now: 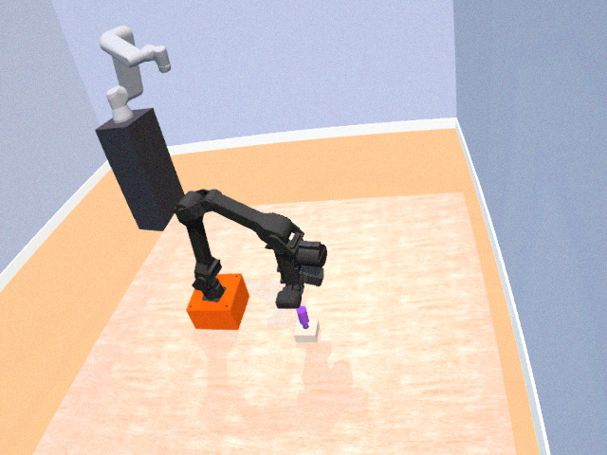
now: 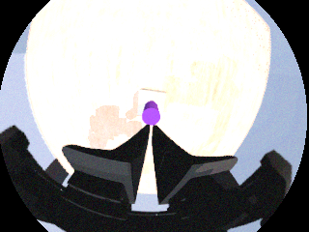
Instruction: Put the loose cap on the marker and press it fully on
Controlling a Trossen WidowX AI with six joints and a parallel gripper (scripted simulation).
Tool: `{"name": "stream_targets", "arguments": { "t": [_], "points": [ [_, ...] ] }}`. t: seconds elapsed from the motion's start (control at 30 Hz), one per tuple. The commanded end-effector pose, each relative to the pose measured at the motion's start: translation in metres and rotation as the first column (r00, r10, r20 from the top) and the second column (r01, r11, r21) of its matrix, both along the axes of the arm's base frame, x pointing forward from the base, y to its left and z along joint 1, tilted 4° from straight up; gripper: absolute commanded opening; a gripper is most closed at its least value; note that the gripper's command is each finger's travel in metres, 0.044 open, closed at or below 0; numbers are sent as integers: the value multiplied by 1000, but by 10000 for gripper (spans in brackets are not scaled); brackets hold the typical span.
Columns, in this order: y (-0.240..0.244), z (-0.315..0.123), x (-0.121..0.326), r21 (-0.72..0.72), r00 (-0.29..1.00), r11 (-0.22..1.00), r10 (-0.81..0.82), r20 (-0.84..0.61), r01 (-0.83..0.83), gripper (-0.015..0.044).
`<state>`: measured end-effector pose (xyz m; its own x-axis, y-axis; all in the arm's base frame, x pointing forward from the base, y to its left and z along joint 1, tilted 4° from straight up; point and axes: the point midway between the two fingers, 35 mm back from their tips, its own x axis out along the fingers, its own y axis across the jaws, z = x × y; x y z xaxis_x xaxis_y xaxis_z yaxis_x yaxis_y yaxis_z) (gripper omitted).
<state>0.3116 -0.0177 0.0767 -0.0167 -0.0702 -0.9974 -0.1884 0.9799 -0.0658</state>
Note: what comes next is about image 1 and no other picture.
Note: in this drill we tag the purple marker cap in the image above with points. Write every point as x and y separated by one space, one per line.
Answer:
302 315

